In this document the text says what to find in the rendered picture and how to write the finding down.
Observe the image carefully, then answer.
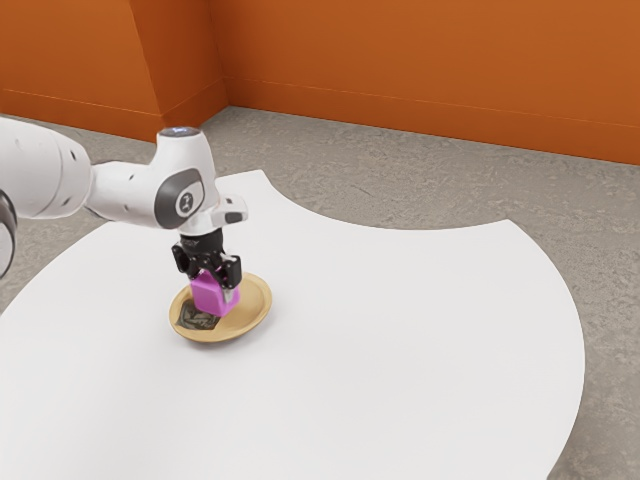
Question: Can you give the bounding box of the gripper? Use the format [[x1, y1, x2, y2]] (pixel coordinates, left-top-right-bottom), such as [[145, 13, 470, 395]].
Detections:
[[171, 229, 243, 304]]

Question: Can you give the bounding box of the pink block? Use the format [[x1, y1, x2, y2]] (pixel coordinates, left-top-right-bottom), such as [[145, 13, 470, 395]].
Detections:
[[190, 270, 240, 318]]

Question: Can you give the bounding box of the tan round plate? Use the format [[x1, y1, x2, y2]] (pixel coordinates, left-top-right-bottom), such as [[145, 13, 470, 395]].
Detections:
[[168, 272, 274, 346]]

